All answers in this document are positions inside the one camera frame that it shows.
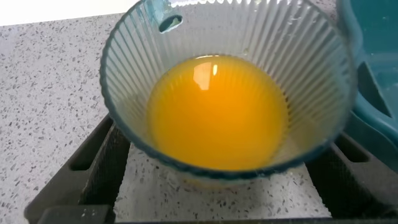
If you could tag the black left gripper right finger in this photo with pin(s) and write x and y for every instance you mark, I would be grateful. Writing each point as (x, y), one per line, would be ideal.
(351, 186)

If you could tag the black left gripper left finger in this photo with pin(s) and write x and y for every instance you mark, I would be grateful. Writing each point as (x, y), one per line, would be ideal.
(99, 174)

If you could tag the ribbed clear blue plastic cup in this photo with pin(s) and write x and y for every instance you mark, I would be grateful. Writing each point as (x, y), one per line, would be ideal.
(130, 77)

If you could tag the orange juice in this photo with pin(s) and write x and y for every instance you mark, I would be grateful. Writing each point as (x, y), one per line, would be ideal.
(217, 118)

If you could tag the teal plastic basin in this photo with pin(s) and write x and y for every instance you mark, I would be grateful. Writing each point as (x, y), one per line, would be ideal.
(379, 37)

